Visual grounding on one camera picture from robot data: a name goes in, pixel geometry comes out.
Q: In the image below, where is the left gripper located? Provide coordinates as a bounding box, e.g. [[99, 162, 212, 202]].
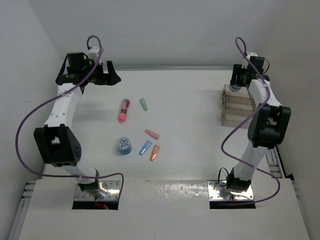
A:
[[81, 59, 120, 86]]

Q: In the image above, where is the blue tape jar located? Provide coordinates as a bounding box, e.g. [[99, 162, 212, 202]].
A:
[[229, 84, 242, 93], [116, 137, 132, 155]]

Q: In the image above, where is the pink marker tube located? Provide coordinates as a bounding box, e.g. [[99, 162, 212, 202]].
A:
[[117, 98, 130, 123]]

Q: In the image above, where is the green stapler case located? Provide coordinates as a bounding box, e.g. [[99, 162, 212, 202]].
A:
[[139, 98, 148, 112]]

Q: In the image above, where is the pink stapler case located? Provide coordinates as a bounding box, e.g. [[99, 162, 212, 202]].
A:
[[144, 129, 160, 140]]

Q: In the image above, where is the blue stapler case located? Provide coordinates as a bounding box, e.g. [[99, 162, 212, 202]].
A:
[[139, 140, 152, 156]]

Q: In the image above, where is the orange stapler case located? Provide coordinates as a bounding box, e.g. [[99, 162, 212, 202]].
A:
[[149, 144, 160, 162]]

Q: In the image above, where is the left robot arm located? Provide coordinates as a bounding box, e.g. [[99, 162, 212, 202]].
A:
[[33, 46, 121, 200]]

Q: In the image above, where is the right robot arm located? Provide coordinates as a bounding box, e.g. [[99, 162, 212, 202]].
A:
[[226, 53, 292, 192]]

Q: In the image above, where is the clear acrylic organizer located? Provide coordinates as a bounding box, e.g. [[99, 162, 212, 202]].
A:
[[221, 84, 256, 128]]

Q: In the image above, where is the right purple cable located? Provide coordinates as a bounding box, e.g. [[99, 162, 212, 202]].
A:
[[220, 36, 280, 203]]

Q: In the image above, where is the purple cable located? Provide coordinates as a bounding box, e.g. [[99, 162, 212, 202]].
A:
[[220, 36, 280, 203], [15, 35, 125, 198]]

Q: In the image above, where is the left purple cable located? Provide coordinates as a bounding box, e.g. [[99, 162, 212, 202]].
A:
[[15, 35, 125, 198]]

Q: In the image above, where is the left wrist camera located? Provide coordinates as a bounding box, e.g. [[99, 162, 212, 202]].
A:
[[86, 46, 100, 62]]

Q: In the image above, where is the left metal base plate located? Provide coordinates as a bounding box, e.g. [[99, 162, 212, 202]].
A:
[[74, 180, 121, 202]]

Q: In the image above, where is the metal base plate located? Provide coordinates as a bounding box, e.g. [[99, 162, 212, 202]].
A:
[[207, 180, 254, 202], [74, 180, 121, 202]]

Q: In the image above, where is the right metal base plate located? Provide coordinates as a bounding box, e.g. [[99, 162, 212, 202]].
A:
[[207, 180, 254, 202]]

